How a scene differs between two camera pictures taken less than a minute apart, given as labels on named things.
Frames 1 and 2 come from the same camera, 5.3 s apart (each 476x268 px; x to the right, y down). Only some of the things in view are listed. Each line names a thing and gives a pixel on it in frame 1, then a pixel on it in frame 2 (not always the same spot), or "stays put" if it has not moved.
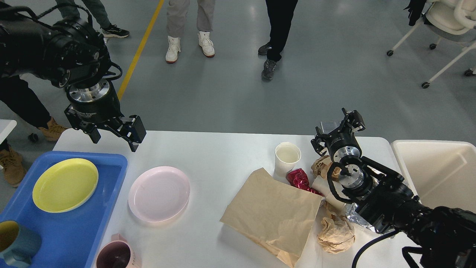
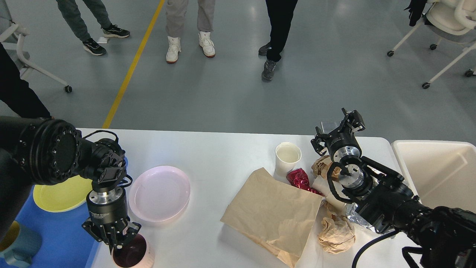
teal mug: [18, 245] stays put
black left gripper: [93, 103] to [109, 206]
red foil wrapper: [299, 178] stays put
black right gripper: [343, 143] stays put
